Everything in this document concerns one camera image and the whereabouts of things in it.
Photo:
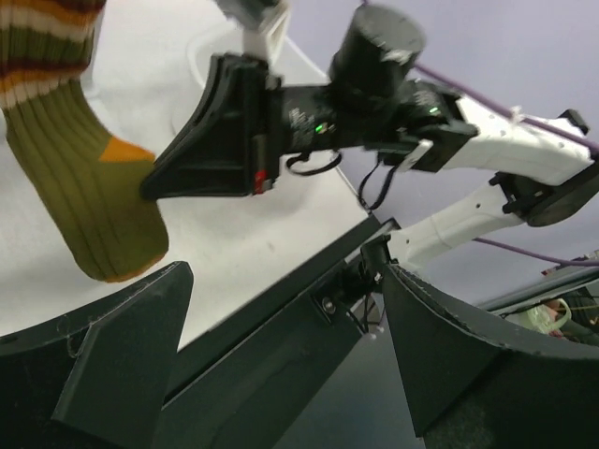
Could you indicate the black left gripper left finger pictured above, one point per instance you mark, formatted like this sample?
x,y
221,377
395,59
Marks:
x,y
96,377

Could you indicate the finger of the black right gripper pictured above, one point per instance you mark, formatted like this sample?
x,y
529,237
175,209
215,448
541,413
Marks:
x,y
216,151

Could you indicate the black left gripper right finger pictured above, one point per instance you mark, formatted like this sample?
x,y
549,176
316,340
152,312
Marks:
x,y
474,380

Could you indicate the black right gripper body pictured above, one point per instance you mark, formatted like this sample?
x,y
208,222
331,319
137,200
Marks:
x,y
417,126

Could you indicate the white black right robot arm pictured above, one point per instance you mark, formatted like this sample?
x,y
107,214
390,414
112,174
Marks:
x,y
543,171

